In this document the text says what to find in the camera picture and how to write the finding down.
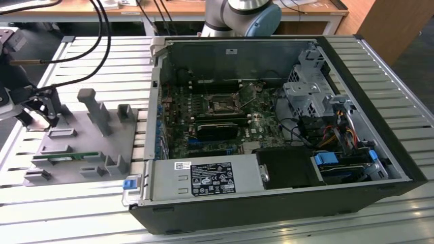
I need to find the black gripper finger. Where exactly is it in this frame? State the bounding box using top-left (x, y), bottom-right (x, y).
top-left (15, 100), bottom-right (36, 131)
top-left (35, 88), bottom-right (61, 128)

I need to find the black RAM slot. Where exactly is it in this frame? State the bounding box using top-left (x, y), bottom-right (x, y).
top-left (190, 85), bottom-right (242, 94)
top-left (188, 79), bottom-right (242, 87)
top-left (195, 118), bottom-right (250, 126)
top-left (194, 114), bottom-right (248, 121)

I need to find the CPU socket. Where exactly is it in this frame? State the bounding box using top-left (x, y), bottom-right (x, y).
top-left (206, 94), bottom-right (243, 115)

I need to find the grey parts rack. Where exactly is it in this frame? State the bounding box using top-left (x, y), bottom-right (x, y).
top-left (21, 88), bottom-right (140, 188)

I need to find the green RAM stick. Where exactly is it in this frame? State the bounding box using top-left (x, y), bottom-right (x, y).
top-left (33, 151), bottom-right (101, 161)

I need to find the grey power supply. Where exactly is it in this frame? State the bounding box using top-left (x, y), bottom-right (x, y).
top-left (149, 154), bottom-right (266, 202)

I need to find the black graphics card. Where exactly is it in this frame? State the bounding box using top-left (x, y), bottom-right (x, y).
top-left (195, 123), bottom-right (240, 142)

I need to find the black rating label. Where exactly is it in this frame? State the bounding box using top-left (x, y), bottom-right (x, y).
top-left (190, 162), bottom-right (235, 196)

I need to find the metal socket cover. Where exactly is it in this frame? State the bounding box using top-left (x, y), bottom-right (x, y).
top-left (236, 82), bottom-right (260, 107)

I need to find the thin metal locking lever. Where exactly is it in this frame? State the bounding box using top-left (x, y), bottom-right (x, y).
top-left (240, 95), bottom-right (262, 109)

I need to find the silver chipset heatsink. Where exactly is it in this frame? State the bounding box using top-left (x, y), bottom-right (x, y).
top-left (242, 141), bottom-right (262, 155)

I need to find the green motherboard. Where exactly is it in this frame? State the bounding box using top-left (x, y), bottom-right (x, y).
top-left (155, 81), bottom-right (295, 160)

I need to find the black open PC case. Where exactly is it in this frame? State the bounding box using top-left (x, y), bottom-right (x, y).
top-left (128, 35), bottom-right (429, 236)

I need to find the silver drive cage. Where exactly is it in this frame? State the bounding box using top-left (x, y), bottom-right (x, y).
top-left (283, 48), bottom-right (342, 119)

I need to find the white paper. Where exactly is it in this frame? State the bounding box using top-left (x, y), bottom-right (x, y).
top-left (280, 0), bottom-right (319, 8)

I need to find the blue disk carrier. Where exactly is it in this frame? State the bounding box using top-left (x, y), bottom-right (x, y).
top-left (314, 151), bottom-right (339, 167)

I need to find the brown wooden cabinet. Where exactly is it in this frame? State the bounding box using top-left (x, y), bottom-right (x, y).
top-left (335, 0), bottom-right (434, 67)

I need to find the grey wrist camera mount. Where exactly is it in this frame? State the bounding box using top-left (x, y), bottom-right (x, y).
top-left (0, 26), bottom-right (28, 55)

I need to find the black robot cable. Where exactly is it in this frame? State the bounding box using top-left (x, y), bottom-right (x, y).
top-left (32, 0), bottom-right (112, 92)
top-left (9, 0), bottom-right (104, 66)

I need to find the wooden desk white frame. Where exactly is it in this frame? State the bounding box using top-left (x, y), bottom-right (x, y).
top-left (0, 0), bottom-right (350, 36)

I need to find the black cable bundle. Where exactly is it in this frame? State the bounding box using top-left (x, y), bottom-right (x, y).
top-left (276, 115), bottom-right (324, 149)

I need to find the yellow red wire bundle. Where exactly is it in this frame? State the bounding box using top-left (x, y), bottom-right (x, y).
top-left (318, 111), bottom-right (359, 155)

